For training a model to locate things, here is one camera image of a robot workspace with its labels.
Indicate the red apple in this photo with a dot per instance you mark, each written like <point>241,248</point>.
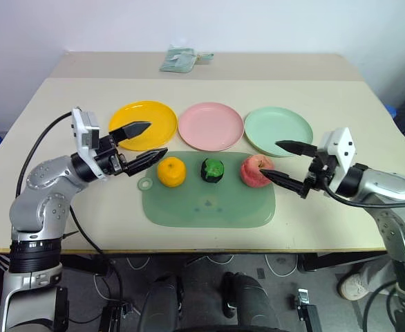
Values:
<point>252,169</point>

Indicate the pink plate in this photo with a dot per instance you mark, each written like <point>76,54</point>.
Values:
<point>209,126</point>

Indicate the dark green vegetable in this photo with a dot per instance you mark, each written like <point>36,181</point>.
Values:
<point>212,169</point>

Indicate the green translucent cutting mat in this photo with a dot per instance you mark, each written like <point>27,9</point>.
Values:
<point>206,211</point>

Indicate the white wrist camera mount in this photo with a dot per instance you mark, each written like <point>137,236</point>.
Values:
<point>81,131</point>
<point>342,145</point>

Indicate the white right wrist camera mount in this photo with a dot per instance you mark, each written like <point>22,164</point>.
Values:
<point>342,145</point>

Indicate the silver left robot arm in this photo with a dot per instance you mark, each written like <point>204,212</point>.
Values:
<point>47,180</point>

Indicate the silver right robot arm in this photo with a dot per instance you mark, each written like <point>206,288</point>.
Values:
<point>389,186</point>

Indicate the blue plastic item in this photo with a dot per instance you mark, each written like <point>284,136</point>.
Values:
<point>392,111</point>

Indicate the yellow plate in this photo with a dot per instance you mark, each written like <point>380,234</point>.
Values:
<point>157,115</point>

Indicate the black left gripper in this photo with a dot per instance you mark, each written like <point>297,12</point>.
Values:
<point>110,157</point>

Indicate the folded pale green cloth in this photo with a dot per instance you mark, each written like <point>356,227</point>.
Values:
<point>176,62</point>

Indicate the black metal stand clamp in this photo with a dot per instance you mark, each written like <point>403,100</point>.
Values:
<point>306,309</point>
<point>116,316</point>

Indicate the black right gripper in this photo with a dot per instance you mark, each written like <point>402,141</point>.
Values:
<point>321,169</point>

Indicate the white sneaker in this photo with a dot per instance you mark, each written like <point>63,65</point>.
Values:
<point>354,285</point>

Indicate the dark rounded shape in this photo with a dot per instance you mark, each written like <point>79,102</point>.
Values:
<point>247,301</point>
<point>162,301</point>

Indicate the light green plate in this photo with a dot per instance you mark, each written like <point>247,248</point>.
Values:
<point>275,124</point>

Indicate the orange fruit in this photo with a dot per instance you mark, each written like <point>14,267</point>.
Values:
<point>171,173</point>

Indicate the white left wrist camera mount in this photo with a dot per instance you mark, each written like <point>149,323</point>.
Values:
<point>81,131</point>

